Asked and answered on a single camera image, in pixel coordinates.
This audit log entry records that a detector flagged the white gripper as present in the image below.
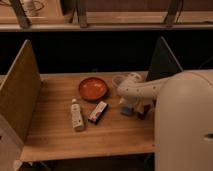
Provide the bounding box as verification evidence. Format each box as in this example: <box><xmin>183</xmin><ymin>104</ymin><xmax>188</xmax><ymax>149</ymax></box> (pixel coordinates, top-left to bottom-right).
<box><xmin>119</xmin><ymin>98</ymin><xmax>153</xmax><ymax>115</ymax></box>

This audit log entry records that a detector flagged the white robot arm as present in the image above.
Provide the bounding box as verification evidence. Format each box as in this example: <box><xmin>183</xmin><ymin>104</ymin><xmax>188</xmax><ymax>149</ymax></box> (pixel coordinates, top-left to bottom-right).
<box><xmin>117</xmin><ymin>69</ymin><xmax>213</xmax><ymax>171</ymax></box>

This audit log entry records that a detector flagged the orange ceramic bowl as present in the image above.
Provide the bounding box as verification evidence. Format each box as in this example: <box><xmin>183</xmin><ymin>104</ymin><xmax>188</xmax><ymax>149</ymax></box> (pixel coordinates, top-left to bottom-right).
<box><xmin>78</xmin><ymin>77</ymin><xmax>108</xmax><ymax>101</ymax></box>

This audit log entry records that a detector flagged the blue sponge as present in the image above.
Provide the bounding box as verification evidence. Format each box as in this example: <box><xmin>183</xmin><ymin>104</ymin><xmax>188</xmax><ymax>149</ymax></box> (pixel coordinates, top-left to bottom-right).
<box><xmin>120</xmin><ymin>106</ymin><xmax>134</xmax><ymax>116</ymax></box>

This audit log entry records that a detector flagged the right dark side panel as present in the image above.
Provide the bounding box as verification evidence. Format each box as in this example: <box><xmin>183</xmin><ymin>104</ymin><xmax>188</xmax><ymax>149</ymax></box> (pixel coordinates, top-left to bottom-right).
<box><xmin>146</xmin><ymin>36</ymin><xmax>183</xmax><ymax>81</ymax></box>

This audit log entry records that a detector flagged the small red white box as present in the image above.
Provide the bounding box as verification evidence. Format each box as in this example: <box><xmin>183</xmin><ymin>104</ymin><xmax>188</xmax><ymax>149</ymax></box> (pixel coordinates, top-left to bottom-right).
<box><xmin>88</xmin><ymin>101</ymin><xmax>108</xmax><ymax>124</ymax></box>

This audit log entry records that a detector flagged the white squeeze bottle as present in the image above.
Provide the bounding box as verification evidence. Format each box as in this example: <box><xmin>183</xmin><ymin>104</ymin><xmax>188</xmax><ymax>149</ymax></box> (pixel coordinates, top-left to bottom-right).
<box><xmin>71</xmin><ymin>99</ymin><xmax>85</xmax><ymax>132</ymax></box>

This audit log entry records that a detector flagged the left wooden side panel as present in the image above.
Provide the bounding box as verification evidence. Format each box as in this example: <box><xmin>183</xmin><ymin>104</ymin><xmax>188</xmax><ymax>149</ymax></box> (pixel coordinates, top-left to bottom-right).
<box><xmin>0</xmin><ymin>40</ymin><xmax>41</xmax><ymax>171</ymax></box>

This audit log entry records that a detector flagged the white container on shelf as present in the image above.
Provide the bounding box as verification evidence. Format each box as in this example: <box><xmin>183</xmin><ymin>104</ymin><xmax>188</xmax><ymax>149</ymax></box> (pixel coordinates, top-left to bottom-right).
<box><xmin>23</xmin><ymin>0</ymin><xmax>37</xmax><ymax>17</ymax></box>

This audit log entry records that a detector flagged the background wooden shelf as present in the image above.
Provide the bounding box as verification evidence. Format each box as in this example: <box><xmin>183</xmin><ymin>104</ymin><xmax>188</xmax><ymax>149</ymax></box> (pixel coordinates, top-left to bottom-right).
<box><xmin>0</xmin><ymin>0</ymin><xmax>213</xmax><ymax>32</ymax></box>

